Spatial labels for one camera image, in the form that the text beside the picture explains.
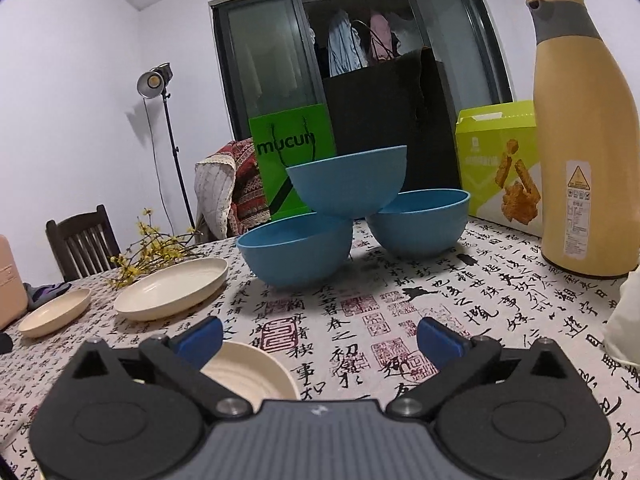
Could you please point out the studio light on stand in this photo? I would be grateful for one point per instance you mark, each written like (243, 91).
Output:
(152, 82)

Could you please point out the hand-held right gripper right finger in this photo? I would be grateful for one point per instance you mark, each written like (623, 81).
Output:
(440, 342)

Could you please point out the blue bowl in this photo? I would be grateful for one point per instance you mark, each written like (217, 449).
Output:
(345, 185)
(295, 255)
(420, 225)

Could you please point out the hanging pink garment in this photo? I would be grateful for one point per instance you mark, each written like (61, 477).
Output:
(380, 30)

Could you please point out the yellow-green snack box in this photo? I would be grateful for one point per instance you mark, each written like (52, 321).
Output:
(495, 160)

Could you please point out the pink small suitcase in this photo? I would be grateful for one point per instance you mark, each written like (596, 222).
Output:
(7, 280)

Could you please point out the cream plate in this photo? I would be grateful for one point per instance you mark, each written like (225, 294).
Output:
(170, 287)
(255, 375)
(55, 312)

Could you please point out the dark wooden chair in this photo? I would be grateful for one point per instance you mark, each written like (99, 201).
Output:
(82, 250)

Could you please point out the green paper bag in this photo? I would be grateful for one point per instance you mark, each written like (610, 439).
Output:
(280, 125)

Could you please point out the dark sliding glass door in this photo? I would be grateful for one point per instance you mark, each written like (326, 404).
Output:
(260, 60)

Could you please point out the hanging white garment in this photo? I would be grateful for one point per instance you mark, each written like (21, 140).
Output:
(405, 30)

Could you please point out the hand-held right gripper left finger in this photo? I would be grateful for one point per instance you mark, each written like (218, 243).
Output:
(200, 342)

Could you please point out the red patterned blanket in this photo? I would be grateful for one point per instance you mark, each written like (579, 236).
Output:
(225, 185)

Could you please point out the black paper bag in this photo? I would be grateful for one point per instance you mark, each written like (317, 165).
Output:
(375, 110)

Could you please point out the yellow thermos jug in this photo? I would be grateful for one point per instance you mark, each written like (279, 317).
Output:
(580, 135)

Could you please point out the hanging light blue shirt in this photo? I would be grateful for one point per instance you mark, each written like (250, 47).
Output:
(342, 42)

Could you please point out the yellow flower branch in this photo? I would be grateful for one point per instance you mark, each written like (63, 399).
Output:
(150, 250)

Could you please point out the grey purple pouch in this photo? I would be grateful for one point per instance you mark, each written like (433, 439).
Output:
(47, 292)

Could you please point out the cream cloth bag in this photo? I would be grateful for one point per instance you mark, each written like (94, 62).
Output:
(625, 320)

